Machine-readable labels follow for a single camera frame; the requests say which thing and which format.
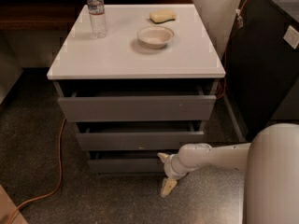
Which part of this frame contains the grey top drawer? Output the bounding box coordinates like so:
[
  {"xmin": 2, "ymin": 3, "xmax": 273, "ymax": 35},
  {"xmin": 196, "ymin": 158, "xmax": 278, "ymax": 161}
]
[{"xmin": 57, "ymin": 86, "xmax": 217, "ymax": 123}]

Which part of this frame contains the grey bottom drawer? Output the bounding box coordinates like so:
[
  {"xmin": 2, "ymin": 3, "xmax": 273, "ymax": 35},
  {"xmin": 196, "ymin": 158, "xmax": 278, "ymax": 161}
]
[{"xmin": 88, "ymin": 149, "xmax": 177, "ymax": 174}]

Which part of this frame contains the dark cabinet on right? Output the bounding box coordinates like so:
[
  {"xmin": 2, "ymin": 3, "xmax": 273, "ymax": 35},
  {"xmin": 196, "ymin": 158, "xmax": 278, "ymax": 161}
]
[{"xmin": 223, "ymin": 0, "xmax": 299, "ymax": 140}]

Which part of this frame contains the yellow green sponge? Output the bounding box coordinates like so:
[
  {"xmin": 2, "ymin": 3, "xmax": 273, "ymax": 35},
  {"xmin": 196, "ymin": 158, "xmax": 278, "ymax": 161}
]
[{"xmin": 149, "ymin": 9, "xmax": 177, "ymax": 24}]

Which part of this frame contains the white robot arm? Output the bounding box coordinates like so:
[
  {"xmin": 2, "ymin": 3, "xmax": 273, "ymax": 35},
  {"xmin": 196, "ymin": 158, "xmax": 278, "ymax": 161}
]
[{"xmin": 158, "ymin": 123, "xmax": 299, "ymax": 224}]

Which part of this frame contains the orange extension cord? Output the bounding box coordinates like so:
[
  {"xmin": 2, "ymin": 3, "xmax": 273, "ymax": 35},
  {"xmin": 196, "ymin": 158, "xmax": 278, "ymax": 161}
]
[{"xmin": 5, "ymin": 0, "xmax": 299, "ymax": 224}]

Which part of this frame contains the clear plastic water bottle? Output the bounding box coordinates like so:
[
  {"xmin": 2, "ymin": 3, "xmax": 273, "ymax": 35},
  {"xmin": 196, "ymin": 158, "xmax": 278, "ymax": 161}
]
[{"xmin": 87, "ymin": 0, "xmax": 107, "ymax": 38}]

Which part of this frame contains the grey middle drawer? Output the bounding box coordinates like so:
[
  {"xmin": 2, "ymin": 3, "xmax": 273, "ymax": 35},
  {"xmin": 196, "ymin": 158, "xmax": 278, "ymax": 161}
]
[{"xmin": 76, "ymin": 121, "xmax": 204, "ymax": 151}]

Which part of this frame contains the cardboard box corner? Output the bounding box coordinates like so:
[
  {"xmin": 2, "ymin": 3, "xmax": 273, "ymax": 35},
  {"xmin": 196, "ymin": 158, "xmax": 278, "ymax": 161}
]
[{"xmin": 0, "ymin": 185, "xmax": 28, "ymax": 224}]

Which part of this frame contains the white paper bowl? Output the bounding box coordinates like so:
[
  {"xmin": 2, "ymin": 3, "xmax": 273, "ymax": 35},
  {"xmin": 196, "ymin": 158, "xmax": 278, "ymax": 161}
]
[{"xmin": 136, "ymin": 26, "xmax": 174, "ymax": 49}]

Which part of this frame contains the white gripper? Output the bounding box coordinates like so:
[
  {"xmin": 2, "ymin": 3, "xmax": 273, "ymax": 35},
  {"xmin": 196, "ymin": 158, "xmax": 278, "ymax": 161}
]
[{"xmin": 157, "ymin": 152, "xmax": 188, "ymax": 198}]

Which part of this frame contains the dark wooden bench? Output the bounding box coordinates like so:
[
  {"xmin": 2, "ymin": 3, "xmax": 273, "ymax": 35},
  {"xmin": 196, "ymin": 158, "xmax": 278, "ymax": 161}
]
[{"xmin": 0, "ymin": 0, "xmax": 194, "ymax": 32}]

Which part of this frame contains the white wall outlet plate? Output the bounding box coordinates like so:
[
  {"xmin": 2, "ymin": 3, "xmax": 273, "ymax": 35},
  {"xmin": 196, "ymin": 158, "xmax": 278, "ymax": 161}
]
[{"xmin": 283, "ymin": 25, "xmax": 299, "ymax": 49}]

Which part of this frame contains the grey drawer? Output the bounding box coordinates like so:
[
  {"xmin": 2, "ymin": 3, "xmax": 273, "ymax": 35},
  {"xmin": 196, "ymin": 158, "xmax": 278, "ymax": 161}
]
[
  {"xmin": 57, "ymin": 86, "xmax": 217, "ymax": 123},
  {"xmin": 76, "ymin": 121, "xmax": 204, "ymax": 151},
  {"xmin": 88, "ymin": 149, "xmax": 177, "ymax": 174}
]

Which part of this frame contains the white top drawer cabinet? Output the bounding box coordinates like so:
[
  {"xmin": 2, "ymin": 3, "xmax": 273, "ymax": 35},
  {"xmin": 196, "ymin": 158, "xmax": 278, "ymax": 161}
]
[{"xmin": 46, "ymin": 3, "xmax": 226, "ymax": 176}]

